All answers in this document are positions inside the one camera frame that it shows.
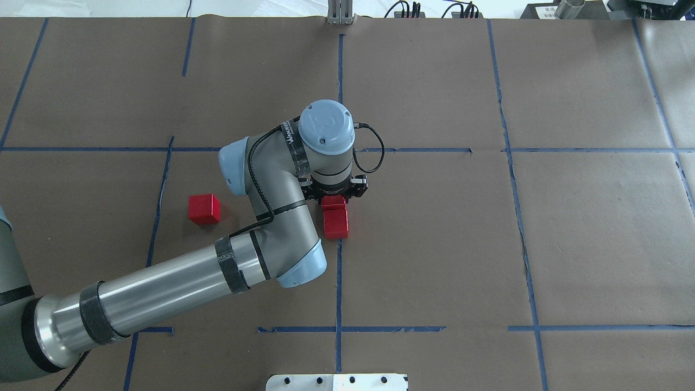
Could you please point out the white pedestal column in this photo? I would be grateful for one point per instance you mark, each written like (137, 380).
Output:
(359, 381)

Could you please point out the aluminium frame post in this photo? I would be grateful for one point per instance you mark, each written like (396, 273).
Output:
(340, 12)

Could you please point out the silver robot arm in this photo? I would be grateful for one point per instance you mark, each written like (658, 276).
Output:
(309, 157)

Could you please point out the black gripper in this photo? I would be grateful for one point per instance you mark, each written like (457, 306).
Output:
(332, 191)

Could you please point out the red cube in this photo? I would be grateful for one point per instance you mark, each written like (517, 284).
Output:
(333, 203)
(336, 224)
(204, 209)

